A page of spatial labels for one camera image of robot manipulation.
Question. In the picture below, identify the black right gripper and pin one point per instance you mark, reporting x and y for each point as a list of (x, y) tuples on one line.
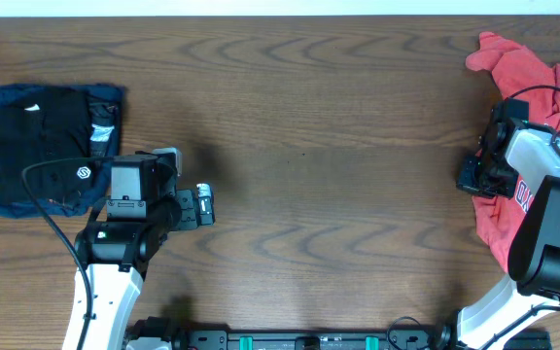
[(467, 181)]

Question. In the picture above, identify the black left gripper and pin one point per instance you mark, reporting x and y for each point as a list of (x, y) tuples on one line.
[(189, 209)]

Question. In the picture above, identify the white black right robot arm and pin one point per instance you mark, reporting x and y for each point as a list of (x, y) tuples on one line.
[(511, 149)]

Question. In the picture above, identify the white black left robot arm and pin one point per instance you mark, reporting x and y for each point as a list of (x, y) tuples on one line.
[(123, 232)]

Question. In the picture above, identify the folded navy blue garment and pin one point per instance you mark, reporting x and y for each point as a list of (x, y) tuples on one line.
[(68, 186)]

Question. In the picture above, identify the folded black polo shirt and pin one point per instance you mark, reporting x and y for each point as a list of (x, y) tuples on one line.
[(50, 124)]

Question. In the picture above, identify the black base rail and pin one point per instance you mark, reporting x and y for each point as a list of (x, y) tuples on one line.
[(157, 333)]

